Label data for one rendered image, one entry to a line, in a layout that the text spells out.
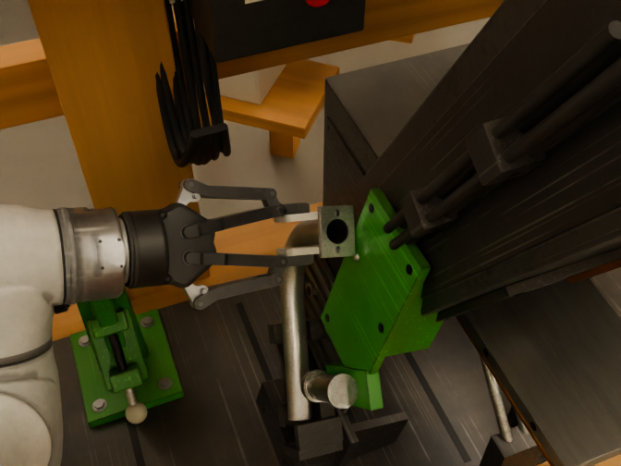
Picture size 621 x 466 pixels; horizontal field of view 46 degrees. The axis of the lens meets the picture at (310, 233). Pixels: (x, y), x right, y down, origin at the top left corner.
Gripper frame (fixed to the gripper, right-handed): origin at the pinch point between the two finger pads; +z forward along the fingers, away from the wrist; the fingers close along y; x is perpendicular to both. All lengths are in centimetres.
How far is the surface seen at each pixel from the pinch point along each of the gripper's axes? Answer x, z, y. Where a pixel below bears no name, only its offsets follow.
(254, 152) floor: 179, 65, 23
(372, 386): -2.9, 4.8, -17.0
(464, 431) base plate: 7.6, 24.1, -28.6
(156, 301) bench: 41.9, -7.5, -10.4
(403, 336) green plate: -4.9, 7.8, -11.7
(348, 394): -0.5, 3.0, -18.1
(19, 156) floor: 215, -13, 28
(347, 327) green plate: 1.2, 4.3, -11.1
